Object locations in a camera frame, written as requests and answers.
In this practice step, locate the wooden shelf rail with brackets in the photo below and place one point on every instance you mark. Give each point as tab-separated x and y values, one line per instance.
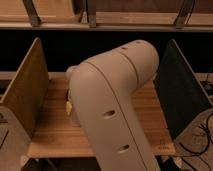
120	15

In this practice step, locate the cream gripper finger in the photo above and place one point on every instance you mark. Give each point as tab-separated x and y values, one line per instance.
68	108

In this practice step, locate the right dark divider panel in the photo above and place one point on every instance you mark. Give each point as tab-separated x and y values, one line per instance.
181	95

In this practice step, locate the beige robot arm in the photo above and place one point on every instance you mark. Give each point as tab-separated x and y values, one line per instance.
101	90

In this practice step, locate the left wooden divider panel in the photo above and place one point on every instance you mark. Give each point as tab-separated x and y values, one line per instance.
24	97

